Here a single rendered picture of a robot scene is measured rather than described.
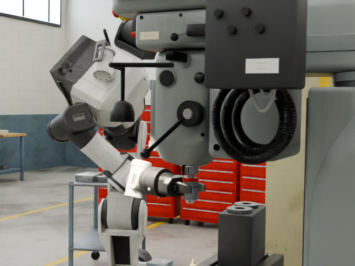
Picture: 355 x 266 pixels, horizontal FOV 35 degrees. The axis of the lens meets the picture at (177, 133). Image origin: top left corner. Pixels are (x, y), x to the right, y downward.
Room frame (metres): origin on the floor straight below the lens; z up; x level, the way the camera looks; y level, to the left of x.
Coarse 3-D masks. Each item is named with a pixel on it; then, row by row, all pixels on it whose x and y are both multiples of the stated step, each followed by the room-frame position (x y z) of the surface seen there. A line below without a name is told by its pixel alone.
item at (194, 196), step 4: (188, 184) 1.60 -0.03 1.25; (192, 184) 1.60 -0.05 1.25; (196, 184) 1.60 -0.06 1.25; (192, 188) 1.60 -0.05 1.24; (196, 188) 1.60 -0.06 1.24; (192, 192) 1.60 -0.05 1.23; (196, 192) 1.60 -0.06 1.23; (184, 196) 1.60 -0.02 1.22; (188, 196) 1.60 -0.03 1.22; (192, 196) 1.60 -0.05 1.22; (196, 196) 1.60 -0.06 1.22
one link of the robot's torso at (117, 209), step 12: (144, 132) 2.37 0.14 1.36; (144, 144) 2.38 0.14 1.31; (108, 192) 2.33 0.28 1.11; (108, 204) 2.32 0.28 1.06; (120, 204) 2.32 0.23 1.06; (132, 204) 2.32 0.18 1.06; (108, 216) 2.32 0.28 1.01; (120, 216) 2.31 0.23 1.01; (132, 216) 2.31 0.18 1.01; (108, 228) 2.36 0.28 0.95; (120, 228) 2.34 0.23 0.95; (132, 228) 2.33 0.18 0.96
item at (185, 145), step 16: (176, 64) 1.53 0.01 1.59; (192, 64) 1.51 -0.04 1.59; (160, 80) 1.55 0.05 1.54; (176, 80) 1.53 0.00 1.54; (192, 80) 1.51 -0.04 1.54; (160, 96) 1.56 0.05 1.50; (176, 96) 1.53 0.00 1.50; (192, 96) 1.51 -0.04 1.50; (208, 96) 1.50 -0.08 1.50; (160, 112) 1.56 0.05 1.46; (176, 112) 1.53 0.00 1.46; (208, 112) 1.50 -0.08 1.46; (160, 128) 1.56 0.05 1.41; (176, 128) 1.53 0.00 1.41; (192, 128) 1.51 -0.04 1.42; (208, 128) 1.50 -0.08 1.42; (160, 144) 1.57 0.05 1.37; (176, 144) 1.54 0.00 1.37; (192, 144) 1.52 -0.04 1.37; (208, 144) 1.51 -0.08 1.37; (176, 160) 1.57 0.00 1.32; (192, 160) 1.55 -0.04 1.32; (208, 160) 1.58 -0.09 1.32
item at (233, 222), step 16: (240, 208) 1.96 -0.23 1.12; (256, 208) 2.01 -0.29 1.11; (224, 224) 1.90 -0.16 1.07; (240, 224) 1.88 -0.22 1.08; (256, 224) 1.93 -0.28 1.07; (224, 240) 1.90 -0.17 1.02; (240, 240) 1.88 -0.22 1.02; (256, 240) 1.93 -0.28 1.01; (224, 256) 1.90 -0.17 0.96; (240, 256) 1.88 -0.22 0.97; (256, 256) 1.94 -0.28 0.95
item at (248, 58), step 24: (216, 0) 1.19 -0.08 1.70; (240, 0) 1.16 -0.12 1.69; (264, 0) 1.14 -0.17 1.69; (288, 0) 1.12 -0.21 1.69; (216, 24) 1.19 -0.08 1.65; (240, 24) 1.16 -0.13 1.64; (264, 24) 1.14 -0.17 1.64; (288, 24) 1.12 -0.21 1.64; (216, 48) 1.19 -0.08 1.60; (240, 48) 1.16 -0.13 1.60; (264, 48) 1.14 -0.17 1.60; (288, 48) 1.12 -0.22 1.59; (216, 72) 1.19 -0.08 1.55; (240, 72) 1.16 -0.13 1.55; (264, 72) 1.14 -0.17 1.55; (288, 72) 1.12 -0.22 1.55
